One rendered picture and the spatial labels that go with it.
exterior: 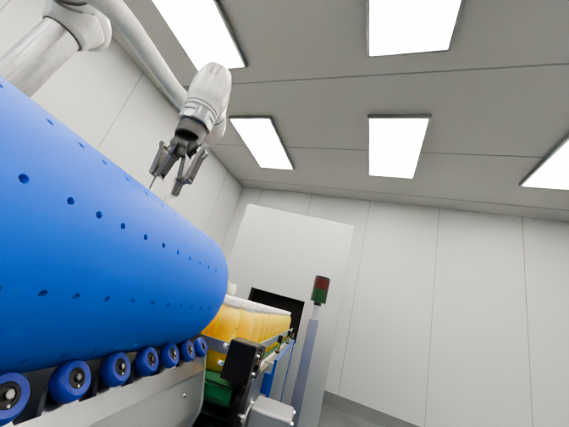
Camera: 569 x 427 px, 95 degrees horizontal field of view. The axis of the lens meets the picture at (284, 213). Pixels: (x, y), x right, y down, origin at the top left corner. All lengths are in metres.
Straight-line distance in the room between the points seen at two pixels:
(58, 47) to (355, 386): 4.66
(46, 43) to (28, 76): 0.12
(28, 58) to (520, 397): 5.31
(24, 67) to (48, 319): 0.90
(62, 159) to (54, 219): 0.06
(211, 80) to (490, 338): 4.73
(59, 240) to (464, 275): 4.91
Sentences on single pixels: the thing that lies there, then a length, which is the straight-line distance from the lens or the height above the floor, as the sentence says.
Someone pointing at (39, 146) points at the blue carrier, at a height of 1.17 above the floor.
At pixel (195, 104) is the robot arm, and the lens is 0.77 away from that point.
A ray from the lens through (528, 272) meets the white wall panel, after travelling 5.29.
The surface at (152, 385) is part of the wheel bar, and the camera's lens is 0.59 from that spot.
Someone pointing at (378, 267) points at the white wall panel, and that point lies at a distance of 4.79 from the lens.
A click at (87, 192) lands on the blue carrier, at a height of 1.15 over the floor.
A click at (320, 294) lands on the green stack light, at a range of 1.05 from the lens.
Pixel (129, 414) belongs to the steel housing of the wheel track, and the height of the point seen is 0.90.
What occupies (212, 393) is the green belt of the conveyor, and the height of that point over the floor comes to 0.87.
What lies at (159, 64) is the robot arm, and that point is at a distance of 1.00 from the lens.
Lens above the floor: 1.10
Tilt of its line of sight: 19 degrees up
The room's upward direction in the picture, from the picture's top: 16 degrees clockwise
